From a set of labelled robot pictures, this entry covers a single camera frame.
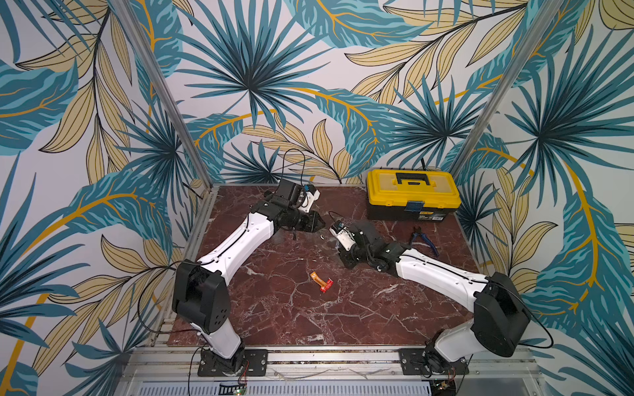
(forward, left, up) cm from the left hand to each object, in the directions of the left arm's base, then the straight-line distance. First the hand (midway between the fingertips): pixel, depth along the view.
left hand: (320, 227), depth 81 cm
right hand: (-3, -7, -8) cm, 11 cm away
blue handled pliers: (+12, -41, -19) cm, 47 cm away
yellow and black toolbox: (+18, -30, -3) cm, 35 cm away
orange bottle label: (-9, +1, -20) cm, 22 cm away
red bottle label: (-11, -4, -20) cm, 23 cm away
